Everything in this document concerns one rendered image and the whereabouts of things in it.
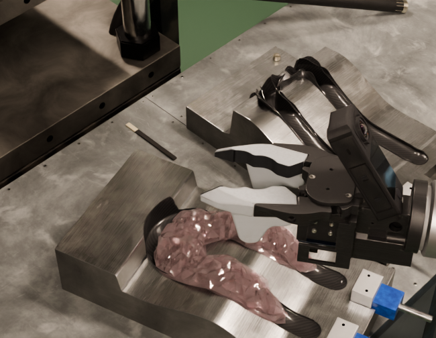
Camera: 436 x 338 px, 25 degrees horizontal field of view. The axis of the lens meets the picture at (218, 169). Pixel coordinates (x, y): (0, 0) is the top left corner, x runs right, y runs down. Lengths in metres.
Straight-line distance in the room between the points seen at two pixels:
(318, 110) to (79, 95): 0.53
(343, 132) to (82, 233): 0.82
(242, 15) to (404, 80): 1.53
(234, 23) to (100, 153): 1.68
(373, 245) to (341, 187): 0.07
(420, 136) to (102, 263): 0.64
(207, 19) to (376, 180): 2.65
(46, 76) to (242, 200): 1.24
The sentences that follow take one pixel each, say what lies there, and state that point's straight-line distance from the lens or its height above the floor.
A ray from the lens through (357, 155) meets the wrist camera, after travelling 0.90.
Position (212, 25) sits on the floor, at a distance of 3.50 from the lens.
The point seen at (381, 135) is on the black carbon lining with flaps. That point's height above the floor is 0.88.
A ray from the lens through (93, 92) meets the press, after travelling 2.07.
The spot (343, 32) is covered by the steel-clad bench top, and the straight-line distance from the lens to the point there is 2.20.
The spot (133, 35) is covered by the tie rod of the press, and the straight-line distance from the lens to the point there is 2.11.
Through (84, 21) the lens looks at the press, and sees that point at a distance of 2.25.
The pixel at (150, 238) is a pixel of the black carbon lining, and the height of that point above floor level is 0.87.
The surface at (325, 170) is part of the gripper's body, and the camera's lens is 0.95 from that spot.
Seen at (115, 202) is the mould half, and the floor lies 0.91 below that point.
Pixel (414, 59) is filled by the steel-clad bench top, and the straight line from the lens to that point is 2.15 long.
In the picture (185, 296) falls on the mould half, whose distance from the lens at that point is 1.57.
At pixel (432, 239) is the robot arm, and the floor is 1.45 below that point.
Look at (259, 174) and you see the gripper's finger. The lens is 1.00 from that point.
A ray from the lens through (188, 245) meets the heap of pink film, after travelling 1.60.
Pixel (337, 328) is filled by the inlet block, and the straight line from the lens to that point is 1.55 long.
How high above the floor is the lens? 2.15
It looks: 46 degrees down
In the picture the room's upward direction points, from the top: straight up
